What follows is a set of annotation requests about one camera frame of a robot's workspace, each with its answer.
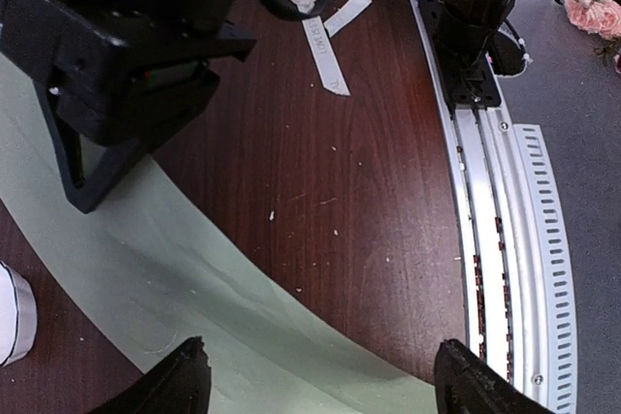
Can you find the white fluted dish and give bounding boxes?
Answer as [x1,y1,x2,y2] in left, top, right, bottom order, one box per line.
[0,262,38,366]

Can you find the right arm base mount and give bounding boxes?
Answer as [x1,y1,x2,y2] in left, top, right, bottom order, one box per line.
[418,0,530,111]

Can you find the aluminium front rail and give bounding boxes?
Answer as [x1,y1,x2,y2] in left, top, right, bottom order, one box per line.
[397,0,578,414]

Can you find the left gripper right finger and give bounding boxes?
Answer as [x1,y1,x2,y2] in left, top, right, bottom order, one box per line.
[434,339,550,414]

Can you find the green and pink wrapping paper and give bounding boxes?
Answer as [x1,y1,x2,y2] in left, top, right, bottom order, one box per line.
[1,60,436,413]

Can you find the pink flowers on floor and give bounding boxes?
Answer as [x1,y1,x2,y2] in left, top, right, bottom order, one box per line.
[563,0,620,75]

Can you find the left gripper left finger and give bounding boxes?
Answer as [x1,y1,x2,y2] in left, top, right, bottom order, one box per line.
[91,336,212,414]

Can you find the white printed ribbon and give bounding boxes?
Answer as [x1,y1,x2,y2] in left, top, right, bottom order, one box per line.
[287,0,372,97]

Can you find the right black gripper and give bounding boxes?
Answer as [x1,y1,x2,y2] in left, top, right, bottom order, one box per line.
[1,0,254,213]

